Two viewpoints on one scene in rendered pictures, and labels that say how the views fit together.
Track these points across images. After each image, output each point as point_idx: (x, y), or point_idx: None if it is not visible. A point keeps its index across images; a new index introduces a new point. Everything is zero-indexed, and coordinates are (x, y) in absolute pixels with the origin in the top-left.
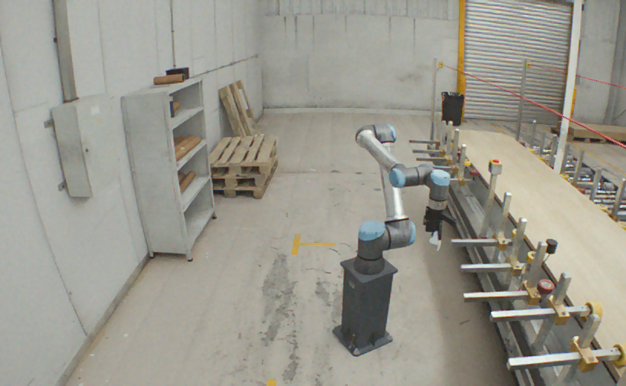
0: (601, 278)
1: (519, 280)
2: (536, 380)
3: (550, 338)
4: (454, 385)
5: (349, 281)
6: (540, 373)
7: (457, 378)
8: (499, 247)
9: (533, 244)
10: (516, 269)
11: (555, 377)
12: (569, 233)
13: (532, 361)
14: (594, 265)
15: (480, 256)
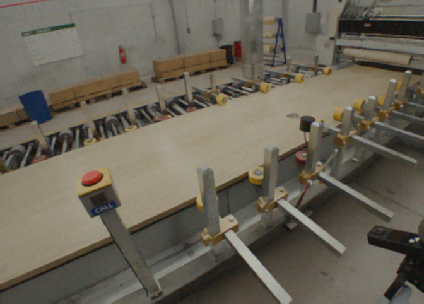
0: (250, 131)
1: None
2: (351, 176)
3: (292, 183)
4: (294, 301)
5: None
6: (352, 170)
7: None
8: (238, 228)
9: (229, 179)
10: (286, 191)
11: (345, 163)
12: (174, 156)
13: (414, 134)
14: (231, 135)
15: (192, 291)
